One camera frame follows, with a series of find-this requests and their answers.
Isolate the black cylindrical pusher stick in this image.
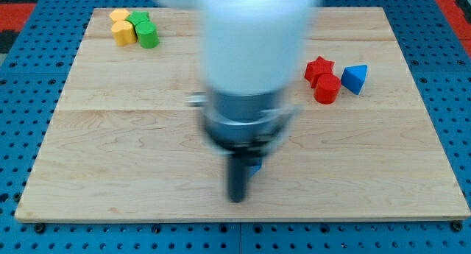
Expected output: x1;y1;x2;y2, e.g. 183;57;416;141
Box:
227;155;249;202

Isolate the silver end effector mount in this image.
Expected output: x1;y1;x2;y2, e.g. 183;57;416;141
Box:
187;89;302;158

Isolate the blue cube block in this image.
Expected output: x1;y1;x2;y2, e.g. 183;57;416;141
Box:
248;158;263;178

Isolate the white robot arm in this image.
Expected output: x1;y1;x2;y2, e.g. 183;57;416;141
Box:
154;0;322;202

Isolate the blue triangle block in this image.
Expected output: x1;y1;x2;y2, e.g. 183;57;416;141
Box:
341;65;368;95

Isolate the red cylinder block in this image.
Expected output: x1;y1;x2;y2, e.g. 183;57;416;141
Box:
314;74;341;105

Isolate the red star block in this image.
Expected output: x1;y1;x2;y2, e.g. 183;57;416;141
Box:
304;56;335;88

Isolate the wooden board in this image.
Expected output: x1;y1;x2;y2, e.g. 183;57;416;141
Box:
15;7;470;223

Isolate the green cylinder block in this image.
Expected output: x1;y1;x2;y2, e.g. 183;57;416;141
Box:
135;21;160;49

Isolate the green star block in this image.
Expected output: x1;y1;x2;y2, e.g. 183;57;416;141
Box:
126;11;150;27

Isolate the yellow heart block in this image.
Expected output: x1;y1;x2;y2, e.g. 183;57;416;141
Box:
111;21;137;46

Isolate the yellow hexagon block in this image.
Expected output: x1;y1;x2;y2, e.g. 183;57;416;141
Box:
109;8;130;23

